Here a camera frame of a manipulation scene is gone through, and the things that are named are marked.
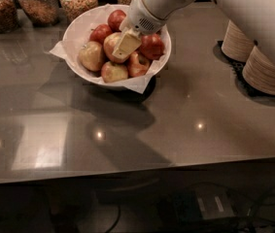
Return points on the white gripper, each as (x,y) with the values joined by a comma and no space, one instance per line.
(139,16)

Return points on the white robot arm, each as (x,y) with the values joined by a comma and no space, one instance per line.
(256,19)

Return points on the yellow-red apple centre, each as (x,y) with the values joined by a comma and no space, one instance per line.
(109,46)

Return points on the yellow-red apple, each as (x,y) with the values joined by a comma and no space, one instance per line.
(113,72)
(109,46)

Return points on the red apple right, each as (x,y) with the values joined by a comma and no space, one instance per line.
(152,46)

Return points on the red apple back centre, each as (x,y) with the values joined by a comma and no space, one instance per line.
(115,19)

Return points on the red-yellow apple front right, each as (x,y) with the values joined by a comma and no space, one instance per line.
(138,64)

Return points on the small red apple left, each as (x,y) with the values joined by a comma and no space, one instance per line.
(100,33)

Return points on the yellow-red apple front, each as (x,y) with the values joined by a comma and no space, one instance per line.
(113,72)

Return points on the yellow apple left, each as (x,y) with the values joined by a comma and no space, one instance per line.
(92,56)

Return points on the white ceramic bowl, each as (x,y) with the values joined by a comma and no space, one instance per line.
(78,29)

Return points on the white paper bowl liner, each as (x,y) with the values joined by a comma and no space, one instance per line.
(140,83)

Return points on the back stack of paper bowls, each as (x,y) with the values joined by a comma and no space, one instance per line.
(236,44)

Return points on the stack of paper bowls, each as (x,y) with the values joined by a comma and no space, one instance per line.
(259,72)
(236,44)

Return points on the black rubber mat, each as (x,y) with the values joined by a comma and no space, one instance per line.
(237,68)

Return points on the front stack of paper bowls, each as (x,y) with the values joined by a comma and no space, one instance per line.
(259,72)

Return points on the dark box under table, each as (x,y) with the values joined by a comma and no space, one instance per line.
(202,204)

